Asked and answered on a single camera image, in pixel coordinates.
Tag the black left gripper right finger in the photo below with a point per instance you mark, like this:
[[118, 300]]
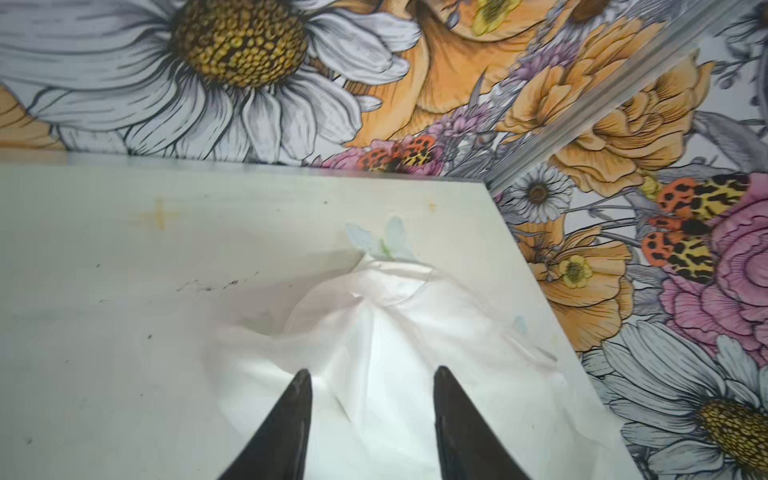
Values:
[[468, 449]]

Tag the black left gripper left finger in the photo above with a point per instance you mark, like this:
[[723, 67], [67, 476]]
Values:
[[278, 448]]

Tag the white cloth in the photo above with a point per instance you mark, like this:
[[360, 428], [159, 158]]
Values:
[[372, 340]]

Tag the aluminium frame post right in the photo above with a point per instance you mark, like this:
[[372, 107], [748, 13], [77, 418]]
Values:
[[663, 51]]

